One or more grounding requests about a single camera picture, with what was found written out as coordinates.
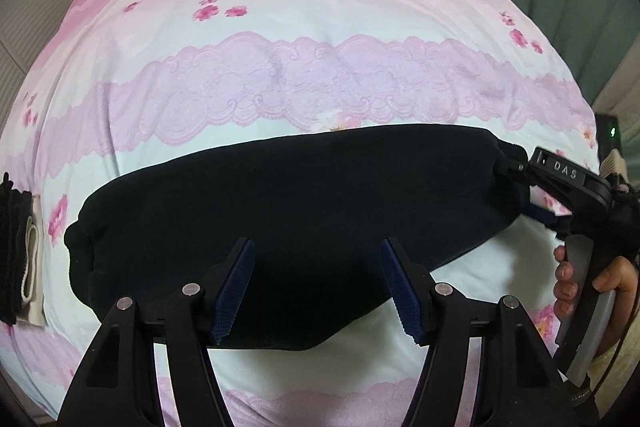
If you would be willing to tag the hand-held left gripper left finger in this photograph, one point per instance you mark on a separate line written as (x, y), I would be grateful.
(234, 294)

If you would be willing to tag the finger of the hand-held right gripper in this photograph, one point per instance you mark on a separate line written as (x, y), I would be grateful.
(515, 167)
(545, 213)

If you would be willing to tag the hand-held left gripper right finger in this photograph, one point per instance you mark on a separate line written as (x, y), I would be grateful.
(404, 294)

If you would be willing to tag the black pants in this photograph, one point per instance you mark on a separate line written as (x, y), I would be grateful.
(280, 207)

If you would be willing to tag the person's right hand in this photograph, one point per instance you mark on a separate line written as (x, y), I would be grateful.
(566, 284)

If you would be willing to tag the cream folded cloth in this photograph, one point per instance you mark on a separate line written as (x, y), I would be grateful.
(36, 267)

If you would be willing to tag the pink floral blanket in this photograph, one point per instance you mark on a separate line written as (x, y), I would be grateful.
(320, 57)

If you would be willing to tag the black folded cloth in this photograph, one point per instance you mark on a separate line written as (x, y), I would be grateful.
(12, 252)

